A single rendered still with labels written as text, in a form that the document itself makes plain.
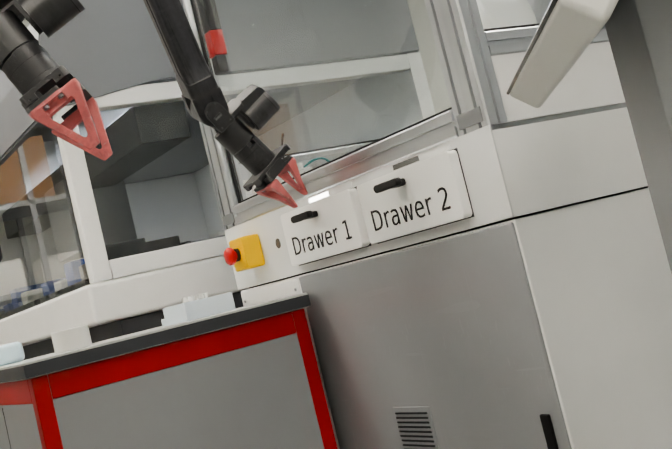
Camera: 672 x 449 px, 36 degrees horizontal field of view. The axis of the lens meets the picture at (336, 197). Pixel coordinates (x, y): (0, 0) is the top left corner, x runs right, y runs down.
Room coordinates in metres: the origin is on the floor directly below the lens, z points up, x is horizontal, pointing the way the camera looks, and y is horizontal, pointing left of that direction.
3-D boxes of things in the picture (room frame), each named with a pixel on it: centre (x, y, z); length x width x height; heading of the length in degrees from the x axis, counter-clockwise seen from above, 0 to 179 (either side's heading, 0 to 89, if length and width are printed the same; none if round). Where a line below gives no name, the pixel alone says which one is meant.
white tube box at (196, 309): (2.16, 0.34, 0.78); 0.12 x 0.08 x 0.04; 133
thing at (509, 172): (2.22, -0.39, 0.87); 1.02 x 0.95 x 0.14; 31
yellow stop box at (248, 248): (2.28, 0.23, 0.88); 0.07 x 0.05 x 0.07; 31
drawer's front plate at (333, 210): (2.00, 0.04, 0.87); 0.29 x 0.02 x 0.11; 31
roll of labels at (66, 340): (1.94, 0.55, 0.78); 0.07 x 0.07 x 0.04
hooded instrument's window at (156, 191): (3.65, 0.63, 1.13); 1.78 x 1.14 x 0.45; 31
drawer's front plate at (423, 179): (1.74, -0.12, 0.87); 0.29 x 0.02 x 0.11; 31
